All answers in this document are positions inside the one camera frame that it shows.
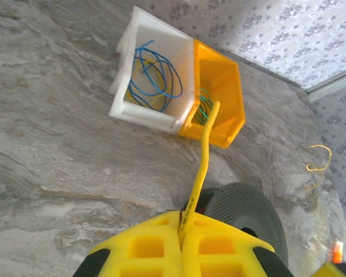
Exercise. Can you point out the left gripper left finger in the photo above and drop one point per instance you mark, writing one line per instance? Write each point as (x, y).
(144, 251)

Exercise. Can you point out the orange marker pen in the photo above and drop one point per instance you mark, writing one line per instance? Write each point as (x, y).
(338, 253)

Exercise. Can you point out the white plastic bin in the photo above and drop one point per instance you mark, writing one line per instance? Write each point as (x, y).
(161, 37)

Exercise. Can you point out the aluminium frame post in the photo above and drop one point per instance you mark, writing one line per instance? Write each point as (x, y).
(331, 83)

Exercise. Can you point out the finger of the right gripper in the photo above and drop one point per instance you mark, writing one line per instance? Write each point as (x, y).
(330, 271)

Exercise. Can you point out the yellow plastic bin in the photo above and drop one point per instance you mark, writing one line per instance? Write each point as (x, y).
(222, 86)

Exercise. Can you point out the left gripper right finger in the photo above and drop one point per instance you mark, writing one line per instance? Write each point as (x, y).
(219, 251)

